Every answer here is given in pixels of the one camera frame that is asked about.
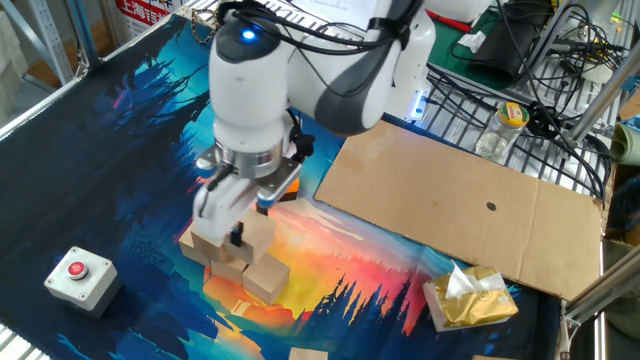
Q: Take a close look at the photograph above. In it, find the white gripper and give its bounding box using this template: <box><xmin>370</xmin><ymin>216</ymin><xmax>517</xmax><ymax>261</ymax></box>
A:
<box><xmin>192</xmin><ymin>174</ymin><xmax>270</xmax><ymax>248</ymax></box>

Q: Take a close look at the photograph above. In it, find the glass jar with yellow lid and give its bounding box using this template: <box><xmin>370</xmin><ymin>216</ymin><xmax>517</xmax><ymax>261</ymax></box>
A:
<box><xmin>473</xmin><ymin>101</ymin><xmax>531</xmax><ymax>162</ymax></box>

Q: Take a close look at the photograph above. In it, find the white paper sheet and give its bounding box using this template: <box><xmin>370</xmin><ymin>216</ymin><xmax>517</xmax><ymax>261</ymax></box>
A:
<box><xmin>279</xmin><ymin>0</ymin><xmax>379</xmax><ymax>21</ymax></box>

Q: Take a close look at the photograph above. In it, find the red pen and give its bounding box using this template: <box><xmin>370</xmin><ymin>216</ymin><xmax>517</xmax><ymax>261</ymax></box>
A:
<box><xmin>424</xmin><ymin>8</ymin><xmax>474</xmax><ymax>34</ymax></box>

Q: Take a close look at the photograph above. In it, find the slanted aluminium profile post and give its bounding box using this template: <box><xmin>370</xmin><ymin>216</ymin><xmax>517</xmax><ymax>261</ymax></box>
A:
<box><xmin>567</xmin><ymin>49</ymin><xmax>640</xmax><ymax>145</ymax></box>

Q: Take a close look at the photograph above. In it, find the gold tissue pack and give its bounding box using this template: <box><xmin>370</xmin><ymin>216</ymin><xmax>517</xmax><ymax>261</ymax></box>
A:
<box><xmin>422</xmin><ymin>259</ymin><xmax>520</xmax><ymax>333</ymax></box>

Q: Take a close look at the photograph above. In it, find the black fuzzy bag with chain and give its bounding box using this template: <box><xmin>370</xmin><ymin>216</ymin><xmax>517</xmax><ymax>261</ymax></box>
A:
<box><xmin>189</xmin><ymin>0</ymin><xmax>236</xmax><ymax>46</ymax></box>

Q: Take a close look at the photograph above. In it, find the black power plug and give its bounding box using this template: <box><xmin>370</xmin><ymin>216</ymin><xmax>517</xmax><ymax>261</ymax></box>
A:
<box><xmin>526</xmin><ymin>101</ymin><xmax>562</xmax><ymax>140</ymax></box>

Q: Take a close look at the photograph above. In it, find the green rolled sheet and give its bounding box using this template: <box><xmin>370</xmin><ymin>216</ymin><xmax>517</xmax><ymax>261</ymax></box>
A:
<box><xmin>608</xmin><ymin>117</ymin><xmax>640</xmax><ymax>167</ymax></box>

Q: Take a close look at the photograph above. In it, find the silver table edge rail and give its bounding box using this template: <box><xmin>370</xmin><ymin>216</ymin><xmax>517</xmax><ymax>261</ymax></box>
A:
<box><xmin>0</xmin><ymin>0</ymin><xmax>201</xmax><ymax>141</ymax></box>

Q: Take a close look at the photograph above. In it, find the white paper label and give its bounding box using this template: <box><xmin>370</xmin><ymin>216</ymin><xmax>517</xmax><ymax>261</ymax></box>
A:
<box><xmin>457</xmin><ymin>30</ymin><xmax>488</xmax><ymax>54</ymax></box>

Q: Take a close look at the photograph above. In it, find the grey perforated metal upright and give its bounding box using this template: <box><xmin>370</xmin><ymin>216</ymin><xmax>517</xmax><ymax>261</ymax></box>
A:
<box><xmin>27</xmin><ymin>0</ymin><xmax>76</xmax><ymax>86</ymax></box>

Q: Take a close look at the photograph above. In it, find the aluminium profile bar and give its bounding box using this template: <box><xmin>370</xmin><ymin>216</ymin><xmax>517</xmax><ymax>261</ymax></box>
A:
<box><xmin>558</xmin><ymin>247</ymin><xmax>640</xmax><ymax>329</ymax></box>

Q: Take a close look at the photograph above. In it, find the white box with red print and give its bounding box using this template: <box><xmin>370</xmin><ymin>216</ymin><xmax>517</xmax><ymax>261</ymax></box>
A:
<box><xmin>114</xmin><ymin>0</ymin><xmax>187</xmax><ymax>40</ymax></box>

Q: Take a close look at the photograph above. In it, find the light wooden cube block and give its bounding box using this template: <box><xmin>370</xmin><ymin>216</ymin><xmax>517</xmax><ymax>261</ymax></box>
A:
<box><xmin>178</xmin><ymin>224</ymin><xmax>211</xmax><ymax>268</ymax></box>
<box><xmin>288</xmin><ymin>346</ymin><xmax>330</xmax><ymax>360</ymax></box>
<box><xmin>224</xmin><ymin>208</ymin><xmax>277</xmax><ymax>265</ymax></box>
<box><xmin>210</xmin><ymin>257</ymin><xmax>249</xmax><ymax>285</ymax></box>
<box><xmin>190</xmin><ymin>232</ymin><xmax>236</xmax><ymax>265</ymax></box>
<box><xmin>241</xmin><ymin>252</ymin><xmax>292</xmax><ymax>306</ymax></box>

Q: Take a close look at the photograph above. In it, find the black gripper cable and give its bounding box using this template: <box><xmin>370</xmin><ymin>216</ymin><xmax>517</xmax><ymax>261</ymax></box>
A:
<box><xmin>217</xmin><ymin>0</ymin><xmax>317</xmax><ymax>164</ymax></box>

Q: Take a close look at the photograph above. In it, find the flat brown cardboard sheet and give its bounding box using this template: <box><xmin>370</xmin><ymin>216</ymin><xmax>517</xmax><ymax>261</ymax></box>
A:
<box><xmin>313</xmin><ymin>119</ymin><xmax>605</xmax><ymax>302</ymax></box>

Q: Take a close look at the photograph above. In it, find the grey box with red button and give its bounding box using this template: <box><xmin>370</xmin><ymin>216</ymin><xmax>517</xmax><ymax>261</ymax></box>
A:
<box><xmin>43</xmin><ymin>245</ymin><xmax>123</xmax><ymax>320</ymax></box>

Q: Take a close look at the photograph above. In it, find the blue-grey metal post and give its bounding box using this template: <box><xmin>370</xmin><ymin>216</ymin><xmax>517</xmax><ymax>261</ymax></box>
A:
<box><xmin>65</xmin><ymin>0</ymin><xmax>104</xmax><ymax>69</ymax></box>

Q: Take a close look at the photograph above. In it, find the green cutting mat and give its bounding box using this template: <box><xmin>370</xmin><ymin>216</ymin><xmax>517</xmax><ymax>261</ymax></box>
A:
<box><xmin>427</xmin><ymin>9</ymin><xmax>524</xmax><ymax>92</ymax></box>

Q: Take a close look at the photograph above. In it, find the colourful forest print mat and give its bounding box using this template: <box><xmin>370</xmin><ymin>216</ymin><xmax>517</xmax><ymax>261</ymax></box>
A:
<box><xmin>0</xmin><ymin>13</ymin><xmax>564</xmax><ymax>360</ymax></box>

